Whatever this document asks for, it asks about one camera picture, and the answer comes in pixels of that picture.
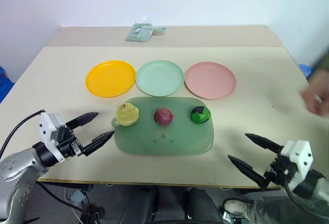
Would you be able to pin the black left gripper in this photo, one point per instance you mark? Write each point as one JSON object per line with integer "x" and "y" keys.
{"x": 69, "y": 144}

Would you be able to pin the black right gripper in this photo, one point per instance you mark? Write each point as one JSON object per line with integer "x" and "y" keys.
{"x": 281, "y": 171}

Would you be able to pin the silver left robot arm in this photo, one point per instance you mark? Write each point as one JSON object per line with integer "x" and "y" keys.
{"x": 15, "y": 167}

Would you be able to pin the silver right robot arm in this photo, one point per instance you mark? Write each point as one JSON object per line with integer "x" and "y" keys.
{"x": 317, "y": 185}

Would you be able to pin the yellow fruit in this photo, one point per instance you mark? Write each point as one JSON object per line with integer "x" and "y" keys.
{"x": 127, "y": 114}

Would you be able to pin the yellow plastic plate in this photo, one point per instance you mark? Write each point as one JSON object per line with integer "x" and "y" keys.
{"x": 110, "y": 78}

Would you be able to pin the green fruit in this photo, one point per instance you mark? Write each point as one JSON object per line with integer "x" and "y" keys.
{"x": 201, "y": 116}

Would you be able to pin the red fruit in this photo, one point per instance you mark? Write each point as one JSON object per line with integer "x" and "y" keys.
{"x": 164, "y": 117}

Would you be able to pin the mint green plastic plate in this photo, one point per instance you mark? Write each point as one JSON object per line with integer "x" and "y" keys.
{"x": 160, "y": 77}

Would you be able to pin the pink plastic plate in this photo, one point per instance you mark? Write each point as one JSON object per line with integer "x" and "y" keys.
{"x": 210, "y": 80}

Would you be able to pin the person's bare hand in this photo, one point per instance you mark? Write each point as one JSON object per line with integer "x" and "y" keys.
{"x": 316, "y": 95}

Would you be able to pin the white sneaker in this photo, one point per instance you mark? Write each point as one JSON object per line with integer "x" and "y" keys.
{"x": 236, "y": 208}

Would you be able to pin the grey trouser leg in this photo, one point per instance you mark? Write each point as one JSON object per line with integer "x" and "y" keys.
{"x": 277, "y": 212}

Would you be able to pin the grey box under table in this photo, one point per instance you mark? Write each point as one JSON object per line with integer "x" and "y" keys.
{"x": 77, "y": 197}

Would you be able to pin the translucent green tray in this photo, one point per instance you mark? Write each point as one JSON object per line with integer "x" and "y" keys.
{"x": 164, "y": 139}

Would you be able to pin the blue crate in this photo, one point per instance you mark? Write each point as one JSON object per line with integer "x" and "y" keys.
{"x": 5, "y": 85}

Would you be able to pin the blue round container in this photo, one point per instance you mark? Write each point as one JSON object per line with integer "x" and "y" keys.
{"x": 305, "y": 70}

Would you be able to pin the folded green cloth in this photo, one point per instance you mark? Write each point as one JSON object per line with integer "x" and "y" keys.
{"x": 138, "y": 32}

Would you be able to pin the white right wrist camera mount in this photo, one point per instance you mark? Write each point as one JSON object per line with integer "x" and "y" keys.
{"x": 298, "y": 154}

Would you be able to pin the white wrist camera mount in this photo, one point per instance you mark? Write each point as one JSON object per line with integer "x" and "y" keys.
{"x": 298, "y": 154}
{"x": 47, "y": 129}

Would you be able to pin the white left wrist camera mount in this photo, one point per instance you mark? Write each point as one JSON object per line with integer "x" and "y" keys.
{"x": 47, "y": 129}

